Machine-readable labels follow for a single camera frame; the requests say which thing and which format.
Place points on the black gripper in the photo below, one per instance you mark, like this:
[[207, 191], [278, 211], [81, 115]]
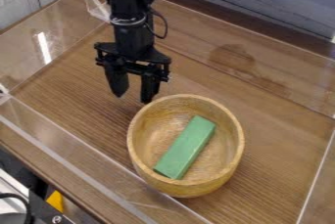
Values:
[[130, 55]]

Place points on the black device with bolt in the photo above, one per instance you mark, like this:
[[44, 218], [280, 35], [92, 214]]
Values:
[[44, 214]]

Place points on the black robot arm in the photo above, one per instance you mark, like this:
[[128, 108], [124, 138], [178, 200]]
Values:
[[131, 12]]

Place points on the green rectangular block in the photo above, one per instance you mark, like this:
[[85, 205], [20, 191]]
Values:
[[181, 154]]

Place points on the clear acrylic front wall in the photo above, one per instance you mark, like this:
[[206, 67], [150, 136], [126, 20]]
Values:
[[93, 181]]

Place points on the yellow sticker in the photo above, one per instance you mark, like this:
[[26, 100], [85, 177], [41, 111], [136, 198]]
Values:
[[55, 201]]

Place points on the brown wooden bowl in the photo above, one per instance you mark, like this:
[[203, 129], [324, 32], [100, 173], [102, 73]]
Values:
[[155, 127]]

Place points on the clear acrylic corner bracket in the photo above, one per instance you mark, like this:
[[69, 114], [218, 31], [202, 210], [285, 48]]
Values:
[[98, 10]]

